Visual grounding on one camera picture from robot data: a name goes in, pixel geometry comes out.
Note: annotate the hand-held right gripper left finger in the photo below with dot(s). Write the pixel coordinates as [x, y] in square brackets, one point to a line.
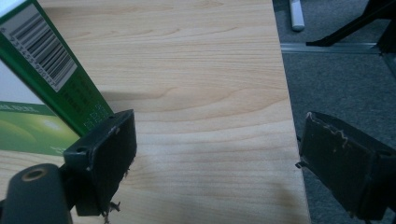
[106, 161]

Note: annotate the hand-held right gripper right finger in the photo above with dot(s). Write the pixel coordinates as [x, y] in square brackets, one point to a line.
[339, 161]

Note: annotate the green and white box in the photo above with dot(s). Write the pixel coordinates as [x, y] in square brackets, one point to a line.
[46, 74]

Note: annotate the black metal stand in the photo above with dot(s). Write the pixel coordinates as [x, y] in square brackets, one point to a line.
[358, 25]

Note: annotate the white table leg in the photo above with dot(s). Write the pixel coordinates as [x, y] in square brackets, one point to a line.
[296, 14]

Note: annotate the silver floor rail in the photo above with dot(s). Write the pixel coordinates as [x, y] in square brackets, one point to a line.
[330, 47]

